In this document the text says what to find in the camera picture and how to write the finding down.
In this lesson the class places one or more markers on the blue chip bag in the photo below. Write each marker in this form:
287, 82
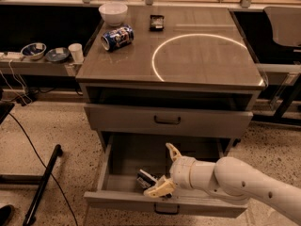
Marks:
146, 180

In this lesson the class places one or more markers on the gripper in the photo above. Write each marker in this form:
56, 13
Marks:
182, 171

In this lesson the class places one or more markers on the small black tray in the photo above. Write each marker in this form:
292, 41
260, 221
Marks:
156, 22

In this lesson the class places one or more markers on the grey drawer cabinet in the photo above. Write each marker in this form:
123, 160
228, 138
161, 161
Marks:
198, 61

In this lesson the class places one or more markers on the open lower drawer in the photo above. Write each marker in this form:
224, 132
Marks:
127, 154

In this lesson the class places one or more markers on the black shoe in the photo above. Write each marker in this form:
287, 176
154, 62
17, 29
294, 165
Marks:
6, 213

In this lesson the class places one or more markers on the blue soda can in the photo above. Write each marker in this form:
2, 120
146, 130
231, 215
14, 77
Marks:
117, 38

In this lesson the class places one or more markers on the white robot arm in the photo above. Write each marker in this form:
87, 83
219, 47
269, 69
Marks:
228, 179

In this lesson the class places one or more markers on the closed upper drawer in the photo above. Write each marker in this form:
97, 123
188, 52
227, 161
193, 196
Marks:
167, 121

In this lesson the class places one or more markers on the black floor stand bar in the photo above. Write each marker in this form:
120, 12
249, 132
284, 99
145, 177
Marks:
30, 215

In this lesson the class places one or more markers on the white paper cup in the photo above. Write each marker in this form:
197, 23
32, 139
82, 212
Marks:
76, 52

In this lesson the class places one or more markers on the white power strip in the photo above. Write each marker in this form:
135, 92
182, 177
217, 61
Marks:
11, 55

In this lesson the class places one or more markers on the small blue-white bowl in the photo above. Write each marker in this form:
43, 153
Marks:
34, 51

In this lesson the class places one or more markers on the white bowl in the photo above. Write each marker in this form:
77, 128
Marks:
113, 13

